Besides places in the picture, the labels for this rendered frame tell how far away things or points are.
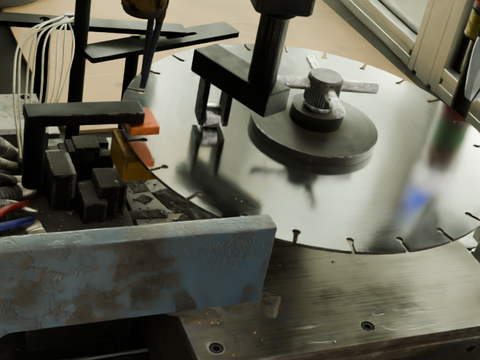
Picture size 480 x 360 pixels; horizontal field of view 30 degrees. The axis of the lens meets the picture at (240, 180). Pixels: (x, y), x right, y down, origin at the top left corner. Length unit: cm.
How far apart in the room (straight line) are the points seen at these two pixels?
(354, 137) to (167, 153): 16
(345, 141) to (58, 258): 31
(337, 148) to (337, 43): 72
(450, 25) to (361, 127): 60
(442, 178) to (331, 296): 13
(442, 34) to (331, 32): 20
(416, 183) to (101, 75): 59
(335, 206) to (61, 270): 24
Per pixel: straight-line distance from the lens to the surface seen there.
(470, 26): 100
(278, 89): 69
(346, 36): 148
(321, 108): 75
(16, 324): 56
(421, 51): 142
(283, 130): 74
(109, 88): 119
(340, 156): 73
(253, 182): 69
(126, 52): 91
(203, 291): 58
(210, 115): 74
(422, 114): 85
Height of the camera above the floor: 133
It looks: 33 degrees down
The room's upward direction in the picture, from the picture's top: 12 degrees clockwise
